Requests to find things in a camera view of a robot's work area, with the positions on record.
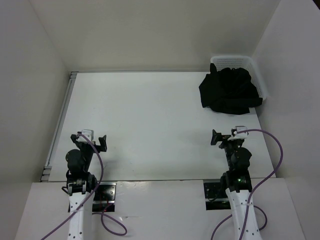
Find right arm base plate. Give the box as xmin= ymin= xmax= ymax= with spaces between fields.
xmin=203 ymin=180 xmax=231 ymax=211

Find aluminium table edge rail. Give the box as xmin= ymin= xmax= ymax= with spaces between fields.
xmin=39 ymin=71 xmax=78 ymax=182

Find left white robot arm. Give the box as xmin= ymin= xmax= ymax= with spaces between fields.
xmin=65 ymin=129 xmax=107 ymax=240

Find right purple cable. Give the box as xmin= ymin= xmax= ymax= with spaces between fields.
xmin=211 ymin=127 xmax=284 ymax=240

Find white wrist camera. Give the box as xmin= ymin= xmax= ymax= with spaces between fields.
xmin=228 ymin=126 xmax=249 ymax=141
xmin=76 ymin=129 xmax=95 ymax=144

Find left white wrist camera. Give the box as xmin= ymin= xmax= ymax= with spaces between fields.
xmin=76 ymin=129 xmax=95 ymax=144

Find black shorts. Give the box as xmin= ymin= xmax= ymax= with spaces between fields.
xmin=198 ymin=63 xmax=263 ymax=115

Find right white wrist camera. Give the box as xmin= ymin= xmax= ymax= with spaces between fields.
xmin=228 ymin=126 xmax=249 ymax=141

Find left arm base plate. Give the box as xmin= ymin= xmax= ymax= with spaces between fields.
xmin=67 ymin=181 xmax=118 ymax=213

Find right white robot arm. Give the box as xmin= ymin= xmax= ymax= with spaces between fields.
xmin=210 ymin=126 xmax=262 ymax=240

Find white plastic basket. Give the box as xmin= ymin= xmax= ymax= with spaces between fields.
xmin=210 ymin=55 xmax=268 ymax=100

